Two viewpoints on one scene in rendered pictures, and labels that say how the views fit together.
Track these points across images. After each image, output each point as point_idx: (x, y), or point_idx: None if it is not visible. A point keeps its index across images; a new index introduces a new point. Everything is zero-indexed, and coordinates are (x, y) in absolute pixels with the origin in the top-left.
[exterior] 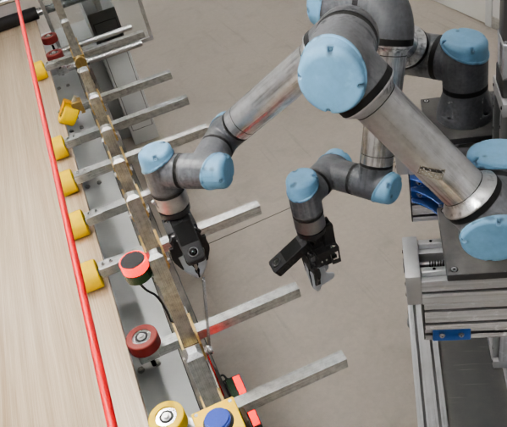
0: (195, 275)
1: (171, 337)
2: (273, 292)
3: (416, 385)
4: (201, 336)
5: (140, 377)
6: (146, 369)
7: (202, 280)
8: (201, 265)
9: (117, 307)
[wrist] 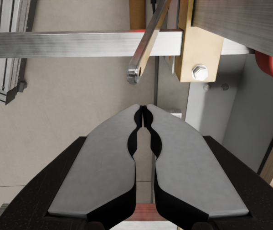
0: (157, 107)
1: (230, 44)
2: (20, 52)
3: (15, 18)
4: (174, 29)
5: (228, 79)
6: (219, 85)
7: (139, 67)
8: (118, 125)
9: None
